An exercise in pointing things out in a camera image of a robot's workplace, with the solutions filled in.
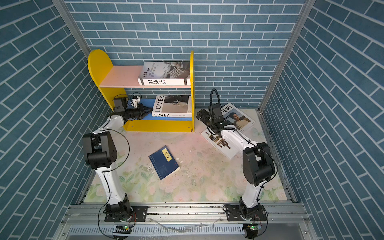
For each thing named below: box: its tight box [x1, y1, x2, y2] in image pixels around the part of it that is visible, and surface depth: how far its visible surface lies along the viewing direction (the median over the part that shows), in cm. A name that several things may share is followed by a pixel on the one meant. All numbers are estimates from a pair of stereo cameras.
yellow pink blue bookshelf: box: [88, 49, 195, 133], surface depth 84 cm
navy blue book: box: [148, 145, 181, 181], surface depth 93 cm
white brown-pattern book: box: [201, 129, 239, 159], surface depth 101 cm
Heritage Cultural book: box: [137, 61, 191, 86], surface depth 77 cm
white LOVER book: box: [151, 95, 193, 118], surface depth 100 cm
